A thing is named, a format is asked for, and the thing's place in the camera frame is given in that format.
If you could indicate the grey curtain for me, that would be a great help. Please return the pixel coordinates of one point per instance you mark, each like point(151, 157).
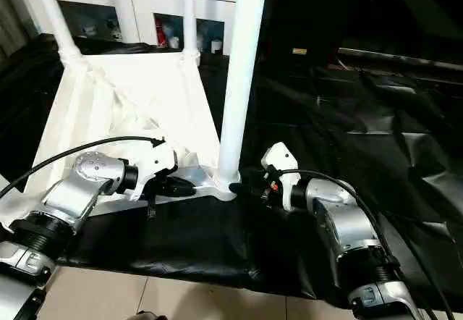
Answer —
point(14, 12)

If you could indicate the white plastic table leg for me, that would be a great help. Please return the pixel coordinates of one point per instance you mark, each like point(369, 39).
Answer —
point(242, 81)
point(190, 16)
point(54, 16)
point(7, 183)

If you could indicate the black backdrop cloth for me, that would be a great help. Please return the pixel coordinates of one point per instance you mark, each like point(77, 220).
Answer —
point(361, 8)

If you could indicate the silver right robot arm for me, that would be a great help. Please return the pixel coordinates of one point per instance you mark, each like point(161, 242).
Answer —
point(343, 218)

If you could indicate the white plastic table top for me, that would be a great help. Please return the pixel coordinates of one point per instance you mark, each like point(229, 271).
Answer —
point(126, 99)

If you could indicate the grey white ornament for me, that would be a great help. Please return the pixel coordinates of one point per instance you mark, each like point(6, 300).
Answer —
point(114, 28)

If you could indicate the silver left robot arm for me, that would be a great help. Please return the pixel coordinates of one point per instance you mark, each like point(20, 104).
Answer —
point(83, 182)

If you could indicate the small tan label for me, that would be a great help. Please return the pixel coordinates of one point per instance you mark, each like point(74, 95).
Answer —
point(300, 50)

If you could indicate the dark metal rod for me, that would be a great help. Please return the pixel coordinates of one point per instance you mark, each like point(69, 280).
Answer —
point(398, 58)

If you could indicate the small white figurine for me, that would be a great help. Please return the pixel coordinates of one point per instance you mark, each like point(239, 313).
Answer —
point(89, 29)

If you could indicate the white cup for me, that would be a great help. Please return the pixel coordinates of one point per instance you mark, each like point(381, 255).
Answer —
point(216, 47)
point(174, 42)

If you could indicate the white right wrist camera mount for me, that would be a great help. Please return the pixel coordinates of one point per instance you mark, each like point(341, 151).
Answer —
point(284, 160)

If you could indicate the black mat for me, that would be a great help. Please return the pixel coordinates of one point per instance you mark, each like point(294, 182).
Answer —
point(343, 135)

